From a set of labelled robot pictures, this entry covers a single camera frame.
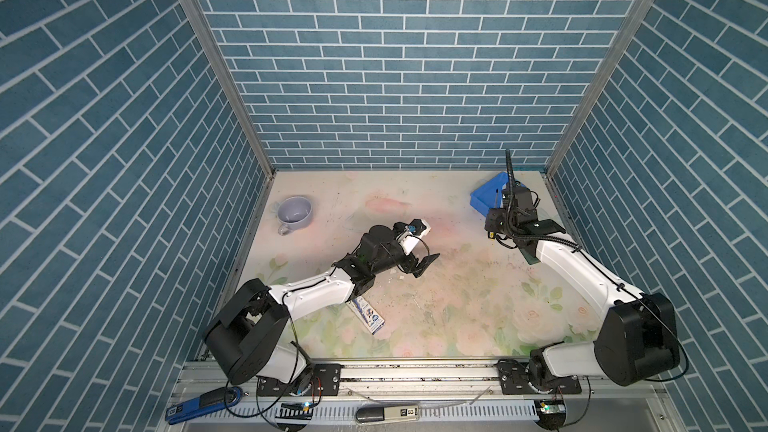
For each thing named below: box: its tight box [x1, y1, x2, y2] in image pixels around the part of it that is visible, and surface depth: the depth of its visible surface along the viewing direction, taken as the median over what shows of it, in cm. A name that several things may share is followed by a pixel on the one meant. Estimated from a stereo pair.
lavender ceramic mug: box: [273, 196, 313, 236], surface depth 104 cm
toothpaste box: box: [346, 296, 386, 335], surface depth 85 cm
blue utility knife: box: [165, 386, 243, 425], surface depth 69 cm
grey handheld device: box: [354, 404, 420, 424], surface depth 68 cm
